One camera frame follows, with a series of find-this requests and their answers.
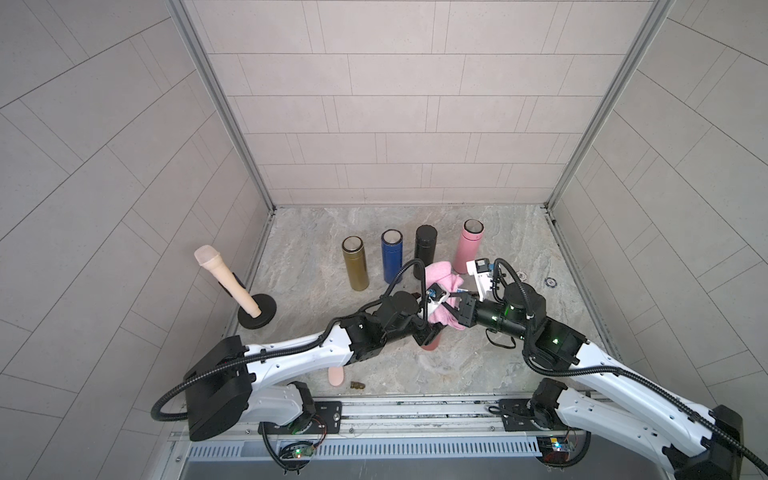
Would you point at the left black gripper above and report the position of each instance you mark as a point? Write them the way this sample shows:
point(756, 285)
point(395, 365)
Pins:
point(426, 334)

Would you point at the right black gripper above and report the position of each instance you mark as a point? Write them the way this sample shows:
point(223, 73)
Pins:
point(468, 308)

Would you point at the red thermos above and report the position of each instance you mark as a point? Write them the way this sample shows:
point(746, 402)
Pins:
point(433, 344)

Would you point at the pink cloth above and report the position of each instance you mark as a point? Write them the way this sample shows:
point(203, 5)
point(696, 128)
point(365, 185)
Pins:
point(441, 274)

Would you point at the pink thermos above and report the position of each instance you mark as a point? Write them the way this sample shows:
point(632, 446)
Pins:
point(468, 244)

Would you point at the black thermos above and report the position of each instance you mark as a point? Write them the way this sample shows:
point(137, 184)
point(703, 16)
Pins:
point(425, 244)

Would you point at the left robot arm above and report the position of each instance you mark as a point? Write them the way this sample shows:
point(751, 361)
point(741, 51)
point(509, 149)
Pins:
point(235, 382)

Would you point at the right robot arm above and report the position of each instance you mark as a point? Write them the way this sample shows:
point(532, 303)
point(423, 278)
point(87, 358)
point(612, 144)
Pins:
point(586, 389)

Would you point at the gold thermos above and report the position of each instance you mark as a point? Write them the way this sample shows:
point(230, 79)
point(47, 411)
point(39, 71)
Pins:
point(355, 261)

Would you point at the blue thermos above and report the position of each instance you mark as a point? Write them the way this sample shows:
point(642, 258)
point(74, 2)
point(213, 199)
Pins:
point(392, 253)

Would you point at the pink oval soap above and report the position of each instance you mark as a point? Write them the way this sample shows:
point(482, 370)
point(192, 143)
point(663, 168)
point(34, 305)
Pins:
point(336, 376)

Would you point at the beige microphone-shaped holder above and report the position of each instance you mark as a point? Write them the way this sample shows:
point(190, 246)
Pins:
point(255, 311)

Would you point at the left circuit board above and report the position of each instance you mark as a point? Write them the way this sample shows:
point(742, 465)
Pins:
point(297, 451)

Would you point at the circuit board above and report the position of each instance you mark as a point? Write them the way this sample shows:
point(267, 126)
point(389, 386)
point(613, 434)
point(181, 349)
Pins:
point(297, 451)
point(554, 450)

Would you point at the right circuit board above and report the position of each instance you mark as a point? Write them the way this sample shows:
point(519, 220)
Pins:
point(554, 450)

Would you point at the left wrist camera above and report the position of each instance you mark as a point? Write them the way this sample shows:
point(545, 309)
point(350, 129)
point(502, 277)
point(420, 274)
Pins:
point(435, 296)

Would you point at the aluminium front rail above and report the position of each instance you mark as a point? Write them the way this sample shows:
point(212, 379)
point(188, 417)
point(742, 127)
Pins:
point(473, 416)

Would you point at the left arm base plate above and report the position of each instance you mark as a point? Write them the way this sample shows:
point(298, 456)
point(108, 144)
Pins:
point(322, 416)

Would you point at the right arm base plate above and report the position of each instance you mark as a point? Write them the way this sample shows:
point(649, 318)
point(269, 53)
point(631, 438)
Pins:
point(527, 414)

